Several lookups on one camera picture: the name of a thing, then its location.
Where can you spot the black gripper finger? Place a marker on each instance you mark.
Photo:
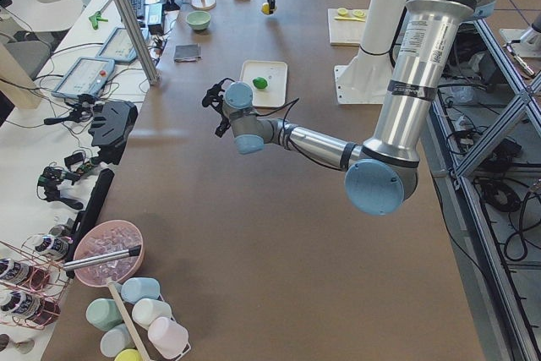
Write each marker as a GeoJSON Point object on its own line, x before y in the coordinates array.
{"type": "Point", "coordinates": [272, 3]}

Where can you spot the yellow lemon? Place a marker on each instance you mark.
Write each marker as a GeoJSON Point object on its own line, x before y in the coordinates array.
{"type": "Point", "coordinates": [266, 9]}

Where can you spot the green lime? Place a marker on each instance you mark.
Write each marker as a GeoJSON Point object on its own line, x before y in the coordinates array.
{"type": "Point", "coordinates": [260, 83]}

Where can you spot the cream rabbit tray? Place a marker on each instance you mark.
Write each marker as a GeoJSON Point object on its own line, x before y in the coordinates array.
{"type": "Point", "coordinates": [268, 81]}

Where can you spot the folded grey cloth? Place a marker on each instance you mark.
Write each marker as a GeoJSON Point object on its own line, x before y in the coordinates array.
{"type": "Point", "coordinates": [187, 53]}

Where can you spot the light green bowl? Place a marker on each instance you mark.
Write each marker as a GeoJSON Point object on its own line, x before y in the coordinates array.
{"type": "Point", "coordinates": [198, 20]}

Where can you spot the lemon slice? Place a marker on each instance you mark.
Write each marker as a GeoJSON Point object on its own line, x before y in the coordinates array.
{"type": "Point", "coordinates": [343, 12]}
{"type": "Point", "coordinates": [359, 13]}

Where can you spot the wooden cutting board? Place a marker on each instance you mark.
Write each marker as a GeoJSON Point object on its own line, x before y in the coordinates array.
{"type": "Point", "coordinates": [345, 33]}

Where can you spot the yellow knife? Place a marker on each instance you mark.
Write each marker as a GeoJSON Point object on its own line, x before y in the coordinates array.
{"type": "Point", "coordinates": [345, 18]}

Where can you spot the teach pendant tablet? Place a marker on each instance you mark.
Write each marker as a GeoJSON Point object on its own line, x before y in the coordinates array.
{"type": "Point", "coordinates": [86, 77]}
{"type": "Point", "coordinates": [118, 47]}

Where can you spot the green clamp tool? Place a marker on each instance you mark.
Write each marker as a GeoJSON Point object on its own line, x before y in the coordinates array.
{"type": "Point", "coordinates": [96, 18]}

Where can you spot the metal ice tongs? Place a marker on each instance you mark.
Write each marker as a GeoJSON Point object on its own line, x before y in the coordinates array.
{"type": "Point", "coordinates": [73, 265]}

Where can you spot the pink bowl with ice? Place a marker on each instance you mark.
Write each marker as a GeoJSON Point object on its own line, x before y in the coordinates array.
{"type": "Point", "coordinates": [105, 238]}

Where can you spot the light blue cup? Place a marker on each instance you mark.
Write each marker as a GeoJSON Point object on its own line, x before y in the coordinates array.
{"type": "Point", "coordinates": [137, 288]}

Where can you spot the white cup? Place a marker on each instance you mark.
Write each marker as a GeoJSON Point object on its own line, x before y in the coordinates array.
{"type": "Point", "coordinates": [147, 310]}

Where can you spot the mint green cup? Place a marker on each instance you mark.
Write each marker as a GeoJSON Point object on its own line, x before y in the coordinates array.
{"type": "Point", "coordinates": [103, 314]}

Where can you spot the pink cup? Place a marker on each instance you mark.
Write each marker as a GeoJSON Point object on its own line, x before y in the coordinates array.
{"type": "Point", "coordinates": [168, 337]}

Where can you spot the grey blue cup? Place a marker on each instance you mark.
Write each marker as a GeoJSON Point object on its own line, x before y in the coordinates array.
{"type": "Point", "coordinates": [115, 341]}

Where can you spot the yellow cup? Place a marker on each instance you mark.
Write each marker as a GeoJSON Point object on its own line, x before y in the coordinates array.
{"type": "Point", "coordinates": [129, 354]}

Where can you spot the aluminium frame post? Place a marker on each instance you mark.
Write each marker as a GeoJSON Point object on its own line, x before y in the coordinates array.
{"type": "Point", "coordinates": [132, 27]}

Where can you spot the black plastic bracket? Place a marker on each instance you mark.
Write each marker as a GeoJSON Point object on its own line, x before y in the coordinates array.
{"type": "Point", "coordinates": [110, 127]}

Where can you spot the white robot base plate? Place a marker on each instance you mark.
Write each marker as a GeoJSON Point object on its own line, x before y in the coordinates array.
{"type": "Point", "coordinates": [364, 80]}

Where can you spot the copper wire bottle rack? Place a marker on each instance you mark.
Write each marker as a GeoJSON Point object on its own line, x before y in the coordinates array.
{"type": "Point", "coordinates": [33, 281]}

